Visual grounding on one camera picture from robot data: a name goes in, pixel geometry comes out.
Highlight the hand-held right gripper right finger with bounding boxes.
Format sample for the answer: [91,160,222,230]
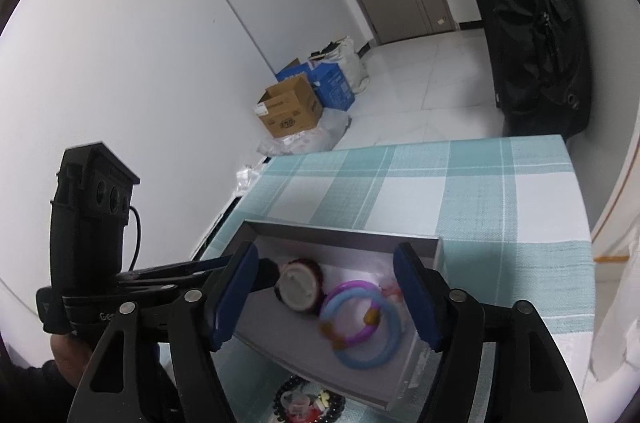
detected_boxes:
[392,243,588,423]

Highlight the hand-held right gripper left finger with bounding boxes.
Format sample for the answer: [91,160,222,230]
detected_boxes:
[65,242,260,423]

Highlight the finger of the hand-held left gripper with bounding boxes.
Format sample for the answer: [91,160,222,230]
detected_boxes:
[64,280,216,310]
[116,254,282,292]

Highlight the white round case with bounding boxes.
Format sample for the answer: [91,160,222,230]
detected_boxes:
[277,264,317,310]

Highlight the blue ring bracelet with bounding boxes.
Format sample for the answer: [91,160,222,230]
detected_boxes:
[319,290,404,372]

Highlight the purple ring bracelet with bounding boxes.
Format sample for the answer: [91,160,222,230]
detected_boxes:
[320,280,397,345]

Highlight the black spiral hair tie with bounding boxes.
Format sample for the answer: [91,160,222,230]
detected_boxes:
[274,257,325,317]

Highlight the silver cardboard box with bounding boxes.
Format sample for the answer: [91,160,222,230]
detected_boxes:
[200,219,446,413]

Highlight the person's left forearm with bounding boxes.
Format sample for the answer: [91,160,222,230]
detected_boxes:
[0,353,81,423]

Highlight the person's left hand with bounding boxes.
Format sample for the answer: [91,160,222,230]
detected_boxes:
[50,334,96,390]

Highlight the teal checked tablecloth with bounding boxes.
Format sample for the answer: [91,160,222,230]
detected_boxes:
[192,134,597,423]

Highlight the white plastic package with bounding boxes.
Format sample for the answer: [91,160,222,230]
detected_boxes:
[235,165,262,196]

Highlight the grey plastic mailer bags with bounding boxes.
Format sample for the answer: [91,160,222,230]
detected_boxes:
[257,109,352,156]

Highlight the brown cardboard box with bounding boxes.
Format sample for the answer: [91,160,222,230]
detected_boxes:
[257,73,324,138]

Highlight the blue cardboard box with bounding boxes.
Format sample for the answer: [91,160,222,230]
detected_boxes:
[275,58,357,110]

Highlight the white sack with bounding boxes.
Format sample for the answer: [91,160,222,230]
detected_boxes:
[307,35,374,94]

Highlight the white wardrobe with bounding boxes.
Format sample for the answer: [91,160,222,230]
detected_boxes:
[589,0,640,264]

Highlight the black backpack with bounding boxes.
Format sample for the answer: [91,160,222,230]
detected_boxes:
[464,0,592,140]

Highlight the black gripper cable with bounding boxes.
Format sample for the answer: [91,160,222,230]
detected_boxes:
[127,205,142,273]

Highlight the black bead bracelet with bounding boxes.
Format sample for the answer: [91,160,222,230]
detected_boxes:
[273,377,347,422]

